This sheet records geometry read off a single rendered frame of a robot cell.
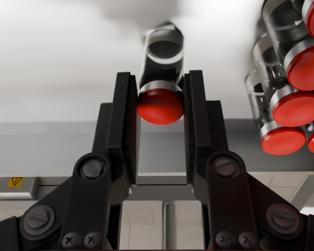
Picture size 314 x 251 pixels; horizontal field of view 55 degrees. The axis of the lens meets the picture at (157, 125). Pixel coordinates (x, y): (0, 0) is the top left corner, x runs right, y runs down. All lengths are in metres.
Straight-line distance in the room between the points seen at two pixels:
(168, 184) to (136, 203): 0.13
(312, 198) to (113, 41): 0.25
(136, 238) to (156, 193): 1.66
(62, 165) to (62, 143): 0.02
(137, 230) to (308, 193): 2.46
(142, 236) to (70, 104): 2.55
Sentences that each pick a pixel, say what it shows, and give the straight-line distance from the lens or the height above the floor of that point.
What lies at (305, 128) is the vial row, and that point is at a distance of 0.17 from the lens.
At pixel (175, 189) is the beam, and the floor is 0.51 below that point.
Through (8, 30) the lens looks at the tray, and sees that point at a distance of 0.18.
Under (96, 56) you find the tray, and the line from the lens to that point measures 0.17.
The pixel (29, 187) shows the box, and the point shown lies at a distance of 1.15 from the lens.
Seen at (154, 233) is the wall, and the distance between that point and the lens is 2.73.
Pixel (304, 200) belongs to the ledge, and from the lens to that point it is 0.35.
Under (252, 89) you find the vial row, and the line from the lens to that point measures 0.17.
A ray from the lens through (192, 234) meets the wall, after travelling 2.74.
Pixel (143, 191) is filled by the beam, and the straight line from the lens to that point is 1.09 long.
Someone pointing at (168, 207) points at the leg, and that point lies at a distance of 1.07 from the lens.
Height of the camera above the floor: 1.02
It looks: 40 degrees down
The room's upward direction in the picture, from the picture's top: 178 degrees counter-clockwise
